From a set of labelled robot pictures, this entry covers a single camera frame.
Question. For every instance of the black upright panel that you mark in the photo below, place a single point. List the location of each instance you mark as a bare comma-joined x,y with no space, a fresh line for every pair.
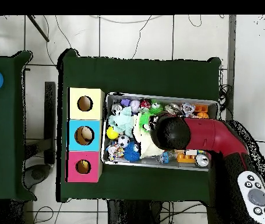
50,121

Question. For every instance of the dark slanted rod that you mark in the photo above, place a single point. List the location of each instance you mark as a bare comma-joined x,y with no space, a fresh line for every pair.
37,28

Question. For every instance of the yellow ball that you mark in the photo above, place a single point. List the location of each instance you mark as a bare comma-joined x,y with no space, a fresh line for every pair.
112,133

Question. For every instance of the dark green tablecloth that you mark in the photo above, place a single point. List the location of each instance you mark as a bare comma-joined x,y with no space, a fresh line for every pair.
134,77

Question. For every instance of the silver drink can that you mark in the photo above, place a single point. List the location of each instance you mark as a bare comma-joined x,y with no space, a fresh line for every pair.
202,160

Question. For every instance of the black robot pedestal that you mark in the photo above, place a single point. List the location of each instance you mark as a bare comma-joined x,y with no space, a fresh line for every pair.
132,213

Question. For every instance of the small baseball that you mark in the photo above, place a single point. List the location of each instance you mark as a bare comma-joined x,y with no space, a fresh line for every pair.
134,105

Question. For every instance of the small orange basketball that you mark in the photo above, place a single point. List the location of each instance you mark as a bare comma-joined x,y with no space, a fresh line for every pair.
202,115

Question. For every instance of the small soccer ball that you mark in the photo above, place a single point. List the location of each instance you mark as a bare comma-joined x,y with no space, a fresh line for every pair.
123,141

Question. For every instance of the cream yellow cloth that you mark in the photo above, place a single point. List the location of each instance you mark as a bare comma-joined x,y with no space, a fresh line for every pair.
147,145

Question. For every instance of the blue spiky ball with eyes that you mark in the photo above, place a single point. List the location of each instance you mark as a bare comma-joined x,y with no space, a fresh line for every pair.
130,152

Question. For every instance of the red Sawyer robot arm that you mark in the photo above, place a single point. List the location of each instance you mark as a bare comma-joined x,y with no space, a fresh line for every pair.
211,137

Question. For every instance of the mint green cloth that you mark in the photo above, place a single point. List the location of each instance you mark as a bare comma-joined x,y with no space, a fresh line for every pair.
120,122

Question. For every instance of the shallow clear mesh bin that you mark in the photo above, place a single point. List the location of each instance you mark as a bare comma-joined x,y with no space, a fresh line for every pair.
109,99

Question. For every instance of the green spiky ball with eye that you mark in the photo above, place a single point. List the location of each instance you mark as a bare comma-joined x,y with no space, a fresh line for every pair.
156,106

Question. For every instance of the wooden three-hole box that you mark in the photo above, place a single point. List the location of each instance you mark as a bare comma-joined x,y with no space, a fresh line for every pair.
76,112

